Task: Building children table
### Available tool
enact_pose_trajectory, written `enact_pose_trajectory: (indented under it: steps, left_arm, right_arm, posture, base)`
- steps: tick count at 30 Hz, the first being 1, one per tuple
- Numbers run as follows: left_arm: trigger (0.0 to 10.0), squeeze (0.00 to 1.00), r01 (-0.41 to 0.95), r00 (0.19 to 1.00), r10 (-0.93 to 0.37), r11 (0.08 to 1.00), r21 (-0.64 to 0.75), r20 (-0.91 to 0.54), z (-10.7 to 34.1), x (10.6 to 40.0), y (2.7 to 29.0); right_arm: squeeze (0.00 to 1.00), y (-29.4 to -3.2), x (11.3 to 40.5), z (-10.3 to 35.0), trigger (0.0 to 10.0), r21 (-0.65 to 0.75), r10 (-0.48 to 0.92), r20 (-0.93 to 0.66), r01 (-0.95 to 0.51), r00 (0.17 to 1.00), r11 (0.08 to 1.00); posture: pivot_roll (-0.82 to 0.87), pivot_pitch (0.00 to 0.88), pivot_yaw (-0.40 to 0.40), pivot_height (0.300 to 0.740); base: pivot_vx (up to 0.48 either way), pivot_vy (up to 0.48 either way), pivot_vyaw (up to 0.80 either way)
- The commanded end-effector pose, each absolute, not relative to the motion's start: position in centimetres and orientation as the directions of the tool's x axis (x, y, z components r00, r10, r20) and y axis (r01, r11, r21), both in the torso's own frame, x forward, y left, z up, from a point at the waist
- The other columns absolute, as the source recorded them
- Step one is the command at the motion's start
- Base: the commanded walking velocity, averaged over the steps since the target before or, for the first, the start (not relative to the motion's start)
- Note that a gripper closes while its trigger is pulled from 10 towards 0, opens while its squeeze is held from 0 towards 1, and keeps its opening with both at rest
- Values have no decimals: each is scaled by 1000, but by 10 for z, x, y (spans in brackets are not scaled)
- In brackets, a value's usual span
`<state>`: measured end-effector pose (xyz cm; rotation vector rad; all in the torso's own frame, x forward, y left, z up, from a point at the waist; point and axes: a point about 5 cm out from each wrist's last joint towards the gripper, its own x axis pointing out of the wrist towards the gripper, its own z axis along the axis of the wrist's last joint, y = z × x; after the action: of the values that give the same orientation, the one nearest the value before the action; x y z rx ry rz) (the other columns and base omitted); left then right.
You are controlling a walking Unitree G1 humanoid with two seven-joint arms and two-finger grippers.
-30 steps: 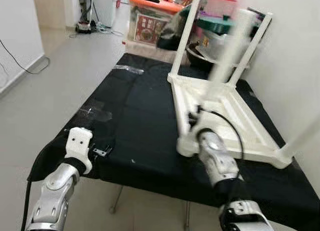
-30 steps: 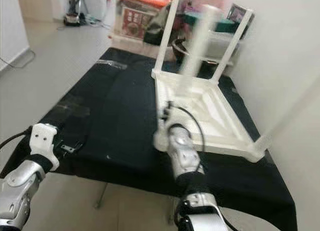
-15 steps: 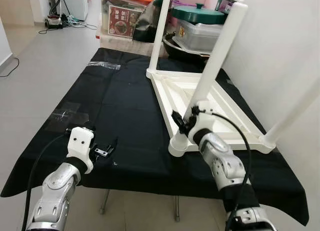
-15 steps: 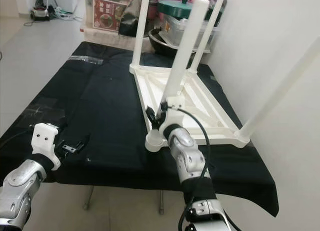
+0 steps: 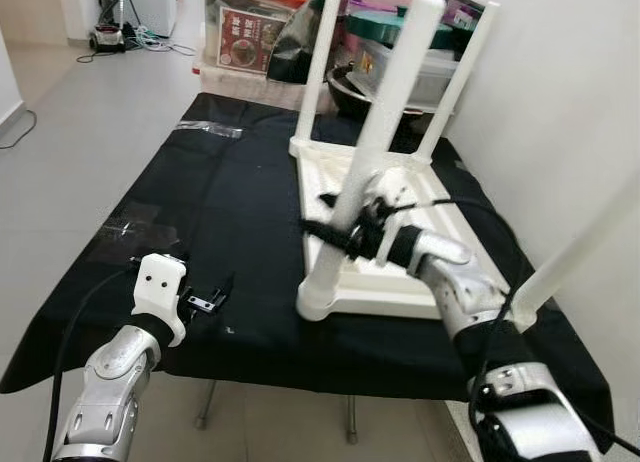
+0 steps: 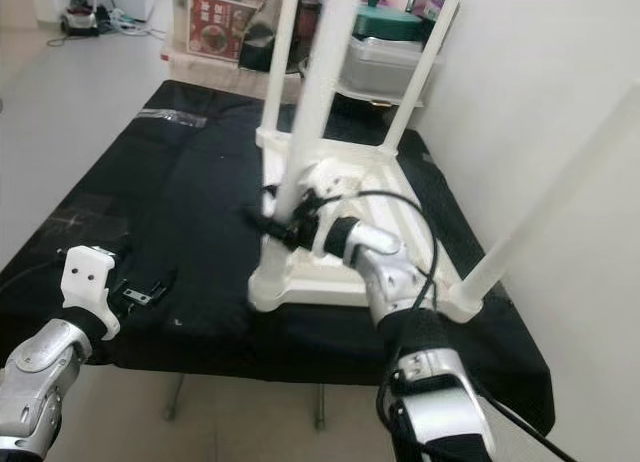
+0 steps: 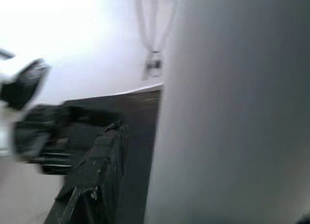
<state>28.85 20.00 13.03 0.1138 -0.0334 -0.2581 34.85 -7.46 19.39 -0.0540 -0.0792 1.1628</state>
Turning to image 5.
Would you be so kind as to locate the white plastic table leg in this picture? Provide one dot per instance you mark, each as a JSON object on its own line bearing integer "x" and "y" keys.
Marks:
{"x": 460, "y": 77}
{"x": 320, "y": 67}
{"x": 570, "y": 257}
{"x": 385, "y": 112}

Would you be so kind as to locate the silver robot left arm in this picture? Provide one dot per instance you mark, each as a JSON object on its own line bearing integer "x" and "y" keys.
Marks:
{"x": 115, "y": 382}

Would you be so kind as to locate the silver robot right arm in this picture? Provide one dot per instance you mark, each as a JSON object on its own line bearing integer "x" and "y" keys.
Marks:
{"x": 455, "y": 272}

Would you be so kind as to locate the clear tape patch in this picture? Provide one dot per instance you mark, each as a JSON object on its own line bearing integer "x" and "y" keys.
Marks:
{"x": 135, "y": 230}

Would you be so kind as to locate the black tablecloth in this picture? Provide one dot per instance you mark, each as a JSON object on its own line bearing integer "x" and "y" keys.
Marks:
{"x": 200, "y": 202}

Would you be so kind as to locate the white plastic table top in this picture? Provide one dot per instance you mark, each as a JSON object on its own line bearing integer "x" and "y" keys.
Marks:
{"x": 400, "y": 292}

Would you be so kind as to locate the black wok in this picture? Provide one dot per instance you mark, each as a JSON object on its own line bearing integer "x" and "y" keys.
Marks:
{"x": 345, "y": 97}

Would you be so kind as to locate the clear tape strip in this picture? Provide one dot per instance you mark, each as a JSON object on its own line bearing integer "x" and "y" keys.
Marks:
{"x": 208, "y": 130}

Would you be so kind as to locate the beige cloth covered bench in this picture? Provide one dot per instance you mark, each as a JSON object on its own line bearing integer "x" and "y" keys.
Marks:
{"x": 240, "y": 90}

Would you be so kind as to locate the black shiny bag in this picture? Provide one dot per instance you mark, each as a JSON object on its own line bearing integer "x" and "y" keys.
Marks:
{"x": 290, "y": 52}

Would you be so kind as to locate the clear plastic lidded container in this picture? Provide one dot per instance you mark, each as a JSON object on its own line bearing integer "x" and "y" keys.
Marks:
{"x": 430, "y": 77}

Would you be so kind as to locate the green pot lid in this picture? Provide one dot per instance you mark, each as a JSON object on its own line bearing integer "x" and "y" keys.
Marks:
{"x": 375, "y": 30}

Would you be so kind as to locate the storage box with orange lid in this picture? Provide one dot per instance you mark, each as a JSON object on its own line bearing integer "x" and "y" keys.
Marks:
{"x": 245, "y": 37}

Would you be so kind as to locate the small vacuum cleaner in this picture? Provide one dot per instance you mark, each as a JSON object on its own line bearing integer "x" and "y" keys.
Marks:
{"x": 108, "y": 37}

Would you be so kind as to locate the white household appliance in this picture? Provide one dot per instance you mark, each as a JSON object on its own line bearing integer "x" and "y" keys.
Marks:
{"x": 150, "y": 4}

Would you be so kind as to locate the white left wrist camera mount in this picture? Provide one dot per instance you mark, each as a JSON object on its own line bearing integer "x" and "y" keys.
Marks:
{"x": 158, "y": 282}

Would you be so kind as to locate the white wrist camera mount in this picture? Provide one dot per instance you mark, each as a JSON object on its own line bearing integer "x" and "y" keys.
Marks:
{"x": 158, "y": 282}
{"x": 385, "y": 187}

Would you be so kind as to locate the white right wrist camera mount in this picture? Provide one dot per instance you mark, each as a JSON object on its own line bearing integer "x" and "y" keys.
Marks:
{"x": 385, "y": 187}

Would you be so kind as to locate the dark picture frame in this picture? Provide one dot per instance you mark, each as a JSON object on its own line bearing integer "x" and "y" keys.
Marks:
{"x": 462, "y": 7}

